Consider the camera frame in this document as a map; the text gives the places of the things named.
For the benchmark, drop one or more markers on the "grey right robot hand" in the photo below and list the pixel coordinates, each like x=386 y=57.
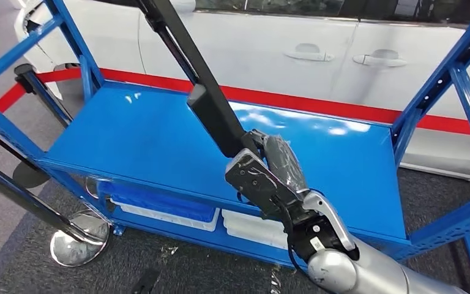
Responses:
x=285 y=162

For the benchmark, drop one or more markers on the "long black plastic part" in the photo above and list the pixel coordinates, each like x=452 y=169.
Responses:
x=214 y=109

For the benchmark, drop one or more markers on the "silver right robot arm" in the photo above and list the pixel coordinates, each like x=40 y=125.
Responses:
x=373 y=276

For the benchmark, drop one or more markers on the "blue metal shelf rack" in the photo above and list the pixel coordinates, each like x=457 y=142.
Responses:
x=137 y=146

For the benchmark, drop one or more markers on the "long red barrier belt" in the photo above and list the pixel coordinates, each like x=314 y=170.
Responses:
x=300 y=106

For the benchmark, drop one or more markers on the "translucent white plastic bin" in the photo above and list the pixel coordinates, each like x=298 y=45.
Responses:
x=251 y=223
x=259 y=241

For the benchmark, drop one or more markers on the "white ribbed plastic bin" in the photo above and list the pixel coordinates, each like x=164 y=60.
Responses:
x=202 y=225

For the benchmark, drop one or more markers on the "clear floor tape strip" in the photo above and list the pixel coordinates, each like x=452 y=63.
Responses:
x=274 y=282

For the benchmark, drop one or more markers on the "white car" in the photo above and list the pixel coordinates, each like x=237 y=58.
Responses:
x=259 y=44

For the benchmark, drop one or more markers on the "blue plastic bin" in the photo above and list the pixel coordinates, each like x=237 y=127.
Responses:
x=166 y=205

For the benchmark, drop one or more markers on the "chrome-based stanchion with black top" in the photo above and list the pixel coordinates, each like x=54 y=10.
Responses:
x=36 y=87

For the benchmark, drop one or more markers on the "short red barrier belt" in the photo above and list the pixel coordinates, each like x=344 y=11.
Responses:
x=4 y=103

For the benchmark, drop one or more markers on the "black right wrist camera bracket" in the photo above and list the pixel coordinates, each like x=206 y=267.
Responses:
x=259 y=184

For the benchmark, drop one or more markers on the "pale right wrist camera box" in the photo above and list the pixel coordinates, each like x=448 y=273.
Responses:
x=243 y=159

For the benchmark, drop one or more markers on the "chrome stanchion post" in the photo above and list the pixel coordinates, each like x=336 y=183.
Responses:
x=81 y=247

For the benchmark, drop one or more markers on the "black stanchion post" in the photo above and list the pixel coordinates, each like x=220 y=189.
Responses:
x=28 y=176

